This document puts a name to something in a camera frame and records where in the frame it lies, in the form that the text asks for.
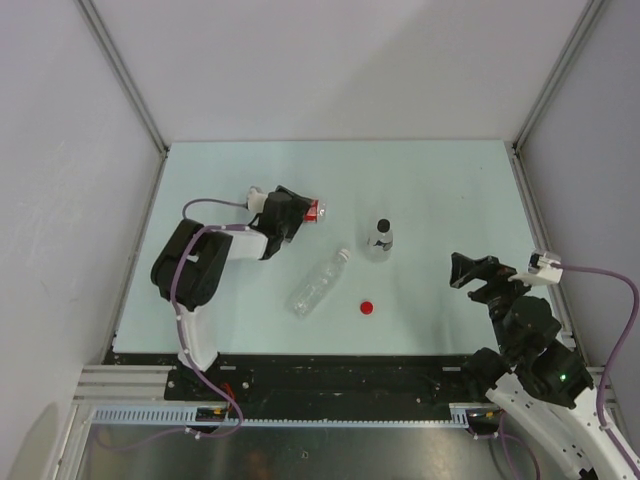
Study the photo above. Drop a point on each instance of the right aluminium frame post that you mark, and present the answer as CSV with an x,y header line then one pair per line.
x,y
580,33

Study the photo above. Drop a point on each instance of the red bottle cap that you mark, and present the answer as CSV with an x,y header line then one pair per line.
x,y
366,308

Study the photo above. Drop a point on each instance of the black bottle cap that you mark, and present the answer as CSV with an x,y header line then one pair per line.
x,y
383,225

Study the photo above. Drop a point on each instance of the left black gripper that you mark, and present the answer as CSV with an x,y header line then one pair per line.
x,y
298,207

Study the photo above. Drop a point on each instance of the clear red-label bottle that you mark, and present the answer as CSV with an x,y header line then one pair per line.
x,y
317,212

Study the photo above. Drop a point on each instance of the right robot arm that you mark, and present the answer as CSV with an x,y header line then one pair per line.
x,y
534,378

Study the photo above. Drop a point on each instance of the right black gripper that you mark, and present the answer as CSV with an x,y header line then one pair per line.
x,y
464,268

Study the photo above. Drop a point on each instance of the small clear blue-label bottle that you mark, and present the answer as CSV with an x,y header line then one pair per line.
x,y
378,246

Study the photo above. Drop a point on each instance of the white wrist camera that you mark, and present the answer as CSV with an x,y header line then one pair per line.
x,y
255,200
542,270

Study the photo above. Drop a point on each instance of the aluminium frame post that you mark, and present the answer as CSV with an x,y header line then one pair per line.
x,y
114,59
580,33

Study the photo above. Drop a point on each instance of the left aluminium frame post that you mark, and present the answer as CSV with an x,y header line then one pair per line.
x,y
114,59

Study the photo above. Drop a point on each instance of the large clear unlabeled bottle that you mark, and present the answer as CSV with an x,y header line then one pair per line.
x,y
317,284

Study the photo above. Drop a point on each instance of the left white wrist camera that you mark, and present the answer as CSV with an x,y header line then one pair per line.
x,y
255,200

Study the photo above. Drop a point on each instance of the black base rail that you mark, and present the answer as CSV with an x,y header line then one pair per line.
x,y
333,387

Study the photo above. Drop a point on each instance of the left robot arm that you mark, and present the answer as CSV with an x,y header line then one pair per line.
x,y
190,267

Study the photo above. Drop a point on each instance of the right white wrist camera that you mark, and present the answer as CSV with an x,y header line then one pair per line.
x,y
542,270

